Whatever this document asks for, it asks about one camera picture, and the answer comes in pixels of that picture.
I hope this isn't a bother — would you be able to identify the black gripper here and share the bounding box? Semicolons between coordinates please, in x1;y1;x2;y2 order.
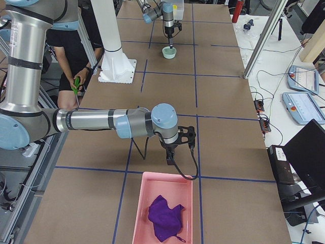
164;21;182;49
165;126;196;165

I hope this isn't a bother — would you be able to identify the mint green bowl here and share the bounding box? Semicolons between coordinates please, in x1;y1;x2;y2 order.
162;46;177;59

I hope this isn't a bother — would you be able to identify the purple microfiber cloth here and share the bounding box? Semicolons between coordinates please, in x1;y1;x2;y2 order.
148;195;186;243

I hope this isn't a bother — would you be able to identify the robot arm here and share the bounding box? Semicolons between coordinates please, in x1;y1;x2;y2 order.
137;0;182;49

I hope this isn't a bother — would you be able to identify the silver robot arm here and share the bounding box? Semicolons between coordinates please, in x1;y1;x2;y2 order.
1;1;196;165

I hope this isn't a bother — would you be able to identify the black computer box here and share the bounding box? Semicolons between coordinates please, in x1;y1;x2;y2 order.
267;145;295;185

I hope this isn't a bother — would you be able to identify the translucent plastic bin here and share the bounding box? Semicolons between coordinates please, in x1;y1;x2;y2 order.
171;0;184;20

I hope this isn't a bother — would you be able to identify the pink plastic tray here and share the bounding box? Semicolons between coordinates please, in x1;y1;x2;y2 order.
132;172;193;243

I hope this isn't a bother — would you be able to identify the red bottle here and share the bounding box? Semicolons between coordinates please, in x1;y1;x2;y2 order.
232;0;244;23

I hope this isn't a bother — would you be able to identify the blue black tool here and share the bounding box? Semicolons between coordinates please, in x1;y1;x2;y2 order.
243;19;254;31

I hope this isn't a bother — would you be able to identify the seated person in black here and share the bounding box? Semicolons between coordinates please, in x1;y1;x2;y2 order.
45;7;105;110

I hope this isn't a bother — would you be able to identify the orange connector module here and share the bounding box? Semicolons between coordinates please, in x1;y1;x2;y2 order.
254;100;265;113
259;117;271;134

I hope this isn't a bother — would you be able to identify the upper teach pendant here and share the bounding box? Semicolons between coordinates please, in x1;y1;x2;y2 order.
287;65;319;95

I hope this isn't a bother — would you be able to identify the teach pendant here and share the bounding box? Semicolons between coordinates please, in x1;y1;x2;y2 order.
282;91;324;125
287;65;319;95

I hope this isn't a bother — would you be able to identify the black monitor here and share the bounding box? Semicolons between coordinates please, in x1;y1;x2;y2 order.
283;119;324;190

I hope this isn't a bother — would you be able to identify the lower teach pendant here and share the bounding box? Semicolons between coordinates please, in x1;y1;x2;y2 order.
282;91;324;125

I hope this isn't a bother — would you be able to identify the wooden beam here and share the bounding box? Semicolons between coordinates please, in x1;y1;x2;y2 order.
300;28;324;63

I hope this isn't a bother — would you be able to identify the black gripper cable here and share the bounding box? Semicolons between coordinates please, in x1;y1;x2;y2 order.
154;132;199;180

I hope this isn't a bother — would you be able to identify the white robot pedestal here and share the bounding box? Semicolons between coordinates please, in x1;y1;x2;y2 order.
91;0;137;84

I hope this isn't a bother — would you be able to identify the green handled screwdriver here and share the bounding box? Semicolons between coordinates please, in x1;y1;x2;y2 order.
72;76;80;107

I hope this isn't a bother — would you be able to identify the aluminium frame post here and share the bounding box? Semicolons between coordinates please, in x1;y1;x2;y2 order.
243;0;287;79

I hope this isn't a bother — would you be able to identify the aluminium side frame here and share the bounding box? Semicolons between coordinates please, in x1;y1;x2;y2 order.
1;137;66;243

